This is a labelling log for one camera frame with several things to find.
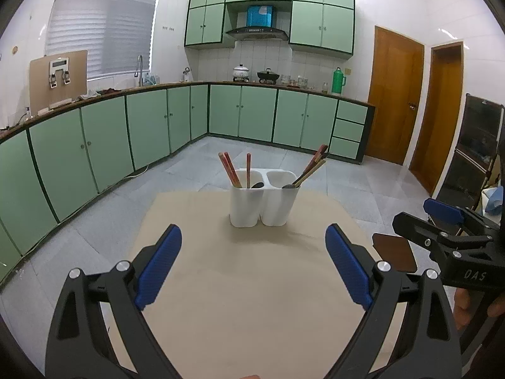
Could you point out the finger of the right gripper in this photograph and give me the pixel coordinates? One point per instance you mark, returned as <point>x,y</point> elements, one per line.
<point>443,212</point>
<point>477,242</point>

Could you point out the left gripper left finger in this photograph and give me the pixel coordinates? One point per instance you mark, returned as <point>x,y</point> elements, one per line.
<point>78,344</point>

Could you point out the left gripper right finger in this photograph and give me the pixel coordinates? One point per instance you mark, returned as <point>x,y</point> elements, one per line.
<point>427,345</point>

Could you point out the red striped wooden chopstick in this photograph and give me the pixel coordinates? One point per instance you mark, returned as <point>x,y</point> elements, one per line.
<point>317,157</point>

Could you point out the red patterned chopstick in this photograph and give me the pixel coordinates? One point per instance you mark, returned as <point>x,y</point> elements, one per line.
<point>222,159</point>
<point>233,168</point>

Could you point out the long plain wooden chopstick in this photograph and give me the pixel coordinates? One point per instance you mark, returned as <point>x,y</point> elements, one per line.
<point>310,172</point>

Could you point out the kitchen faucet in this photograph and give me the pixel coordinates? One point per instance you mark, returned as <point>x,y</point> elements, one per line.
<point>138,74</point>

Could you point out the person's right hand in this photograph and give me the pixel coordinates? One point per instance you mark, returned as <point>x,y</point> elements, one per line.
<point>462,308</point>

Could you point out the brown wooden stool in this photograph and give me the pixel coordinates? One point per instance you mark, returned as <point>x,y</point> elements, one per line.
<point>396,251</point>

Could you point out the black oven appliance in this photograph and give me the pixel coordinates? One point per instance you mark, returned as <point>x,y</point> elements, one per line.
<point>474,154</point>

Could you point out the wooden door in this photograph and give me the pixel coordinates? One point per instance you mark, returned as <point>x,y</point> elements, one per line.
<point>396,82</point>
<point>441,114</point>

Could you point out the white twin utensil holder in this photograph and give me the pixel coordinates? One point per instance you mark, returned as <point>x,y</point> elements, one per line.
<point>269,204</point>

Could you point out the green thermos jug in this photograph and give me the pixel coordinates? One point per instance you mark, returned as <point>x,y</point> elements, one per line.
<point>338,81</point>

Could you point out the green lower cabinets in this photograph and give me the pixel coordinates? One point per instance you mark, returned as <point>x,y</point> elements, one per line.
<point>54,165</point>

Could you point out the green cabinets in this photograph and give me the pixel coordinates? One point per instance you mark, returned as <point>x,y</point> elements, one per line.
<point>54,165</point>
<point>307,25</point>

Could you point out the black wok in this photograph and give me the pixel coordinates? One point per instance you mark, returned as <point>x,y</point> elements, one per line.
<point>267,77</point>

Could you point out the green upper cabinets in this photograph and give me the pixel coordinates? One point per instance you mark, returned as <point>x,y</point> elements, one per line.
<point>307,25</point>

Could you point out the white cooking pot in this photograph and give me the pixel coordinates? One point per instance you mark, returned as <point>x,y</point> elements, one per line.
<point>241,73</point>

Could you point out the range hood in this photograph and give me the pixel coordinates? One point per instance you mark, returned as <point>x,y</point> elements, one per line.
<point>254,22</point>

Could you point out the brown board with holder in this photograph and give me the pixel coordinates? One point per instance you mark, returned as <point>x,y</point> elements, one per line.
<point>57,79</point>

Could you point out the window blinds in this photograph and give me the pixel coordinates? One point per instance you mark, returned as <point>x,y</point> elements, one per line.
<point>114,33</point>

